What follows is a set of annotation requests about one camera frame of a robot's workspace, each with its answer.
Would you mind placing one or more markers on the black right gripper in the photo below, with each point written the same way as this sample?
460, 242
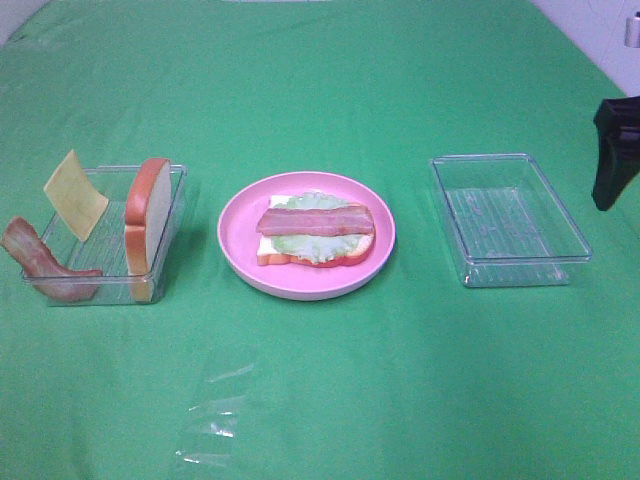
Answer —
618, 162

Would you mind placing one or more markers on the bacon strip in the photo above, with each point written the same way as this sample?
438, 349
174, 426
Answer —
345, 220
23, 244

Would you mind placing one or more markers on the green lettuce leaf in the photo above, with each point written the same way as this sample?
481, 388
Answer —
316, 250

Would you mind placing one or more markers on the bread slice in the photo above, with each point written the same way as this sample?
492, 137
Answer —
315, 229
146, 212

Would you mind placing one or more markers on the yellow cheese slice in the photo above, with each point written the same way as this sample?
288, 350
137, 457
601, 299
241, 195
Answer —
78, 203

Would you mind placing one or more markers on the clear right plastic container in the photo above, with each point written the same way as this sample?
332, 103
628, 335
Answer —
504, 222

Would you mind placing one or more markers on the clear plastic container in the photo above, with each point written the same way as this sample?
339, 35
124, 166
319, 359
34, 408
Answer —
105, 247
504, 222

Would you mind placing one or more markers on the green tablecloth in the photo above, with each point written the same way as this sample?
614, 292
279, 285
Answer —
412, 376

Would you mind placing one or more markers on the pink plate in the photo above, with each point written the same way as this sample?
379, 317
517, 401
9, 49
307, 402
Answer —
239, 241

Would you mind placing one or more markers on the upright bread slice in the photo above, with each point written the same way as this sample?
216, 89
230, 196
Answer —
146, 212

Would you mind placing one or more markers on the clear plastic wrap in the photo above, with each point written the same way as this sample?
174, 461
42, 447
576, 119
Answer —
210, 429

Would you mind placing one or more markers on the clear left plastic container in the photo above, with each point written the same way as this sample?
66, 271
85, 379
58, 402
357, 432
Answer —
105, 247

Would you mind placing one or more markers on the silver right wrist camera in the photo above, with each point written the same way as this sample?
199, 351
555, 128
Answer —
632, 31

